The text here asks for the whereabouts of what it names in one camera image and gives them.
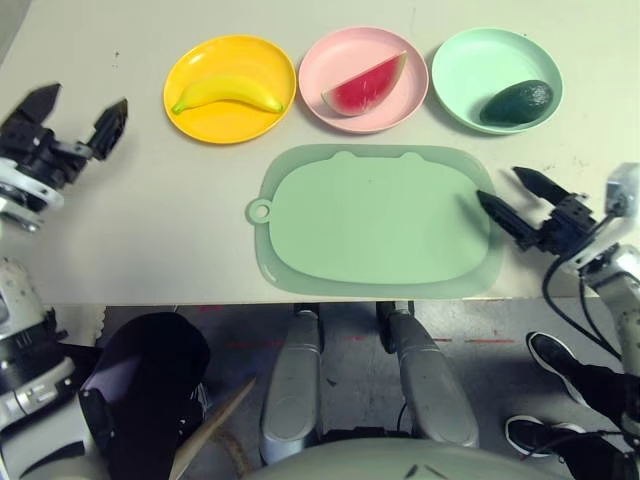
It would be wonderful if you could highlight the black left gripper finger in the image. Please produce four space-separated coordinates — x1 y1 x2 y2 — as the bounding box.
88 97 130 162
12 82 64 129

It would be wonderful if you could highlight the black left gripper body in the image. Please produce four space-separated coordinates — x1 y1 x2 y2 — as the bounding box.
0 112 96 189

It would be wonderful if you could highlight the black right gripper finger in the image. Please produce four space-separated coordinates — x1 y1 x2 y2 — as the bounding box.
511 166 576 205
475 190 541 252

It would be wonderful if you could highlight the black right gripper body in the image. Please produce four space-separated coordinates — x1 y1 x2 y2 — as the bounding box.
523 191 599 258

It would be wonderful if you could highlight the dark green avocado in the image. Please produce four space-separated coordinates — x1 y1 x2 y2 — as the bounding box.
479 79 556 124

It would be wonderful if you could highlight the yellow banana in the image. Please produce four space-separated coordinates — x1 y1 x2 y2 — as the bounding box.
171 73 286 115

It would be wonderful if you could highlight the red watermelon slice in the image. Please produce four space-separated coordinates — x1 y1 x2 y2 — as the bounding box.
320 50 409 118

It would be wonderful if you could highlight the green cutting board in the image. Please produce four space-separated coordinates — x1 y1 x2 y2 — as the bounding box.
244 143 504 297

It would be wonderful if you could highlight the black shoe white sole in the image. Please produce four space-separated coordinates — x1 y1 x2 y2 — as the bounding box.
504 414 586 459
526 331 594 406

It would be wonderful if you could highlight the green plate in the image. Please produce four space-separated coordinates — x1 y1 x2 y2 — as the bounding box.
431 27 565 137

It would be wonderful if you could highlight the yellow plate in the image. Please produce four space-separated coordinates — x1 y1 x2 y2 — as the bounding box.
162 33 298 145

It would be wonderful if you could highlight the black trouser leg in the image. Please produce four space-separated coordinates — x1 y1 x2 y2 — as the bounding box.
569 362 640 419
549 432 640 480

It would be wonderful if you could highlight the silver robot right leg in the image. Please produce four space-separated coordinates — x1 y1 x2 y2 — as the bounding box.
375 299 480 449

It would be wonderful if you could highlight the silver robot leg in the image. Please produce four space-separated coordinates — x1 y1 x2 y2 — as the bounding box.
259 303 324 466
375 299 480 449

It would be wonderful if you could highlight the pink plate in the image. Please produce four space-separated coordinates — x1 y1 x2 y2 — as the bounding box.
298 26 430 135

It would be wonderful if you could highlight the black fabric cover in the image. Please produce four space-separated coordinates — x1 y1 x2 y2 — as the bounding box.
78 312 211 480

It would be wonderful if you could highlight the silver robot left leg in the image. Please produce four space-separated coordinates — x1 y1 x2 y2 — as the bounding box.
259 303 324 466

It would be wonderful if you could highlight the grey robot torso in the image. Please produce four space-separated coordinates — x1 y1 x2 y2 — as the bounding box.
247 439 571 480

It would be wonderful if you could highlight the wooden stick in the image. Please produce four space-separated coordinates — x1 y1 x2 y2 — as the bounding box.
168 377 257 480

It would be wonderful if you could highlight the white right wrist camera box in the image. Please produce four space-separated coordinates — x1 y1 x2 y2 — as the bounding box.
604 162 640 219

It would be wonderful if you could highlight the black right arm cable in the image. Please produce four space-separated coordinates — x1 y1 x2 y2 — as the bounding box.
542 254 626 361

